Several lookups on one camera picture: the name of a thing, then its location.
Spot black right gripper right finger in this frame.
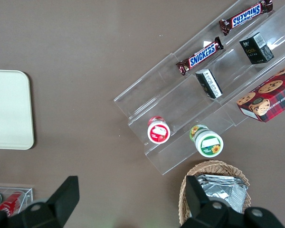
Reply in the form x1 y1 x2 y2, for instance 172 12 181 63
180 175 285 228

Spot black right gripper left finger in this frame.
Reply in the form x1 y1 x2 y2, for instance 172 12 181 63
0 175 80 228

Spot light wicker basket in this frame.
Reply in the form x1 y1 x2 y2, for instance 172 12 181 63
178 160 252 226

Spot beige plastic tray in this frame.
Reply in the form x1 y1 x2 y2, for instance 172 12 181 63
0 69 35 151

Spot clear acrylic bottle rack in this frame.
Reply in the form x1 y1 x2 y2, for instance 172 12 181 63
0 182 34 218

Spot silver foil packet stack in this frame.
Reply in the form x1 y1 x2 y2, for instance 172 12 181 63
196 174 249 214

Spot green lidded cup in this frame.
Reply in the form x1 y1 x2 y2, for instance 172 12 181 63
189 124 224 158

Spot red lidded cup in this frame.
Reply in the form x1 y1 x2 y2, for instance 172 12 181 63
147 115 171 145

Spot clear acrylic stepped shelf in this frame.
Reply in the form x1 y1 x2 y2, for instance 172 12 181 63
113 0 285 176

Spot small black carton box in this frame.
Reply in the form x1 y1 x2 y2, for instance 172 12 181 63
238 32 275 65
195 68 223 99

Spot red plaid cookie box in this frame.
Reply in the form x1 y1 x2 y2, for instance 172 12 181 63
236 61 285 123

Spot Snickers chocolate bar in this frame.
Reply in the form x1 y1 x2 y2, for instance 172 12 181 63
218 0 274 37
176 36 224 76

